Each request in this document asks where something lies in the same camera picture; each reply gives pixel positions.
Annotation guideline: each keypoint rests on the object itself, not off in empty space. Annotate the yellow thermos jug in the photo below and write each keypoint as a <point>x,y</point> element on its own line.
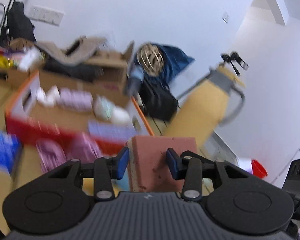
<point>202,105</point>

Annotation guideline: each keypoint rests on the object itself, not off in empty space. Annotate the wooden slat folding table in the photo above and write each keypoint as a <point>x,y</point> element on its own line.
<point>28,162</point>

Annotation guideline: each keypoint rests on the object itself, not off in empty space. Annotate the red bucket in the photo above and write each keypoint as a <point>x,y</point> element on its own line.
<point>258,168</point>

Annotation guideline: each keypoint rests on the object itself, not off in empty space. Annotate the small white soft item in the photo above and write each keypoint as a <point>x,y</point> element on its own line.
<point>48,97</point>

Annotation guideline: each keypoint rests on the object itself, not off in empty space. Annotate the pink sponge block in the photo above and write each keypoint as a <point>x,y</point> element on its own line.
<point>150,160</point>

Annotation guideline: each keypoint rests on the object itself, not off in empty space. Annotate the blue water bottle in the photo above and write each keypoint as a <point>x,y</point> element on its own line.
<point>136,76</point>

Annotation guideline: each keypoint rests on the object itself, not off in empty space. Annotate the lavender plush toy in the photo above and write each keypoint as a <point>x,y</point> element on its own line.
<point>75,99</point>

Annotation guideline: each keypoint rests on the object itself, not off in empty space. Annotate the small brown cardboard box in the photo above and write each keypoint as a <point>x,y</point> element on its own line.
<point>12,77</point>

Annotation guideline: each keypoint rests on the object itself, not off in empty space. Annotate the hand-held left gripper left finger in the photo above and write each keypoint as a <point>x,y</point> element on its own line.
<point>122,163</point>

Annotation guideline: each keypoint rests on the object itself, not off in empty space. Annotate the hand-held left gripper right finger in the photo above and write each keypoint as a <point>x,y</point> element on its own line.
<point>172,165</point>

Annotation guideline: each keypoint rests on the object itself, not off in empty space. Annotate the white wall outlet strip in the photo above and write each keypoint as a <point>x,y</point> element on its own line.
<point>46,15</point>

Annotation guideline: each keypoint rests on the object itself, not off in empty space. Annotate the pale green plush toy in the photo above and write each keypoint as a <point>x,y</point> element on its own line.
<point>103,106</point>

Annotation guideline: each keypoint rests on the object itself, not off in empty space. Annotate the open brown cardboard box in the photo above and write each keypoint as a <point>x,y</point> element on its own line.
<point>110,62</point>

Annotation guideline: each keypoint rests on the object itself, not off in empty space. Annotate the red cardboard box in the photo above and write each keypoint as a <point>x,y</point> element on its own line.
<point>27,127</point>

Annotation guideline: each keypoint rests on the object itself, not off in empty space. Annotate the wicker ball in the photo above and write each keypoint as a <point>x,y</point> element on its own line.
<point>150,60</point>

